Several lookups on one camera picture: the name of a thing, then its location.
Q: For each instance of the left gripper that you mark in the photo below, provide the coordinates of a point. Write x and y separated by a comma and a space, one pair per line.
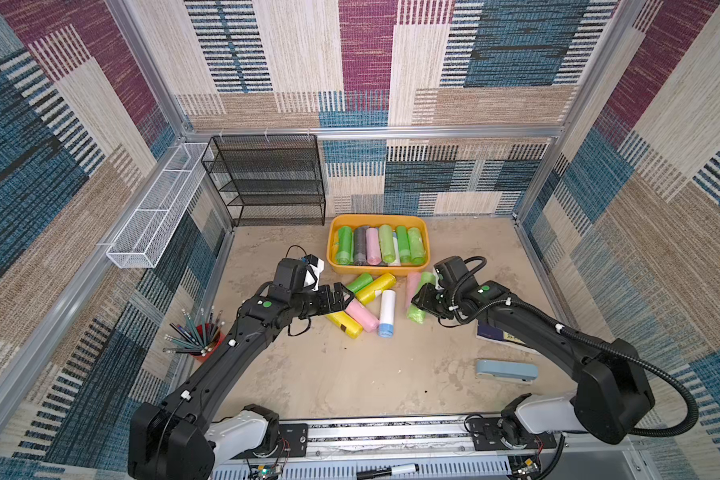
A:
340, 305

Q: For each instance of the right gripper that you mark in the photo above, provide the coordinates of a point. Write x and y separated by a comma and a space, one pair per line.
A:
430, 297

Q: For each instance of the light green roll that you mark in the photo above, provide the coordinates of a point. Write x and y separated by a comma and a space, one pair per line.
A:
414, 314
386, 243
416, 245

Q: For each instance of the pink roll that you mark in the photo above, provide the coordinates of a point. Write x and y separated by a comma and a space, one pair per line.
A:
412, 285
373, 250
359, 313

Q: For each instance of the thin dark green roll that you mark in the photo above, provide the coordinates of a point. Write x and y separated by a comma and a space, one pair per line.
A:
403, 244

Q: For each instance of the large yellow bag roll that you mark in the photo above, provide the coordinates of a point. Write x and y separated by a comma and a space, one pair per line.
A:
334, 246

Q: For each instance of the grey roll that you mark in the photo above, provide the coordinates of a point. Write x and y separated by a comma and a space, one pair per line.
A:
360, 246

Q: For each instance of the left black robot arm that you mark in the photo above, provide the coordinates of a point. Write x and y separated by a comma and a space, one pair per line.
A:
168, 440

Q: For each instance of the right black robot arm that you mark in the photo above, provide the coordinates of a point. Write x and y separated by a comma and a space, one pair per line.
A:
612, 393

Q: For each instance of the small yellow roll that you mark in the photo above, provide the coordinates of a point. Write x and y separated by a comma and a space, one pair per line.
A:
346, 323

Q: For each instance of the green roll near box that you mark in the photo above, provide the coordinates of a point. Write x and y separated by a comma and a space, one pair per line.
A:
360, 282

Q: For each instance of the yellow roll near box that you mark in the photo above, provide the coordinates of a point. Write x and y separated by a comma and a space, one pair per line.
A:
375, 289

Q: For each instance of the white roll blue end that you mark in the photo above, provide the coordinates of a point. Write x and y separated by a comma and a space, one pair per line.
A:
386, 327

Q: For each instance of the yellow plastic storage box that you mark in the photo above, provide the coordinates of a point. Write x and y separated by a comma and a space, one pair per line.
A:
375, 220

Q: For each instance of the dark blue notebook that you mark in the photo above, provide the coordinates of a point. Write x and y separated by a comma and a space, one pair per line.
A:
500, 337

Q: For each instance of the light blue stapler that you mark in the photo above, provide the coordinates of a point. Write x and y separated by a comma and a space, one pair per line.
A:
518, 372

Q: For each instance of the black mesh shelf rack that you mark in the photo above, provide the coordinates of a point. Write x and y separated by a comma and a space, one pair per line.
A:
268, 180

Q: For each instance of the red pencil cup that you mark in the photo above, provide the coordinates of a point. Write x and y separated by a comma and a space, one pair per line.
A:
195, 336

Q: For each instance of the black marker pen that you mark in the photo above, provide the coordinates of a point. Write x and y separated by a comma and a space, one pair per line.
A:
387, 471

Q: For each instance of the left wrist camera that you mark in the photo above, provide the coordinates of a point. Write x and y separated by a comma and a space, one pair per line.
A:
314, 269

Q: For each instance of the white wire wall basket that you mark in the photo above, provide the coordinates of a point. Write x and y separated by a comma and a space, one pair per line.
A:
146, 234

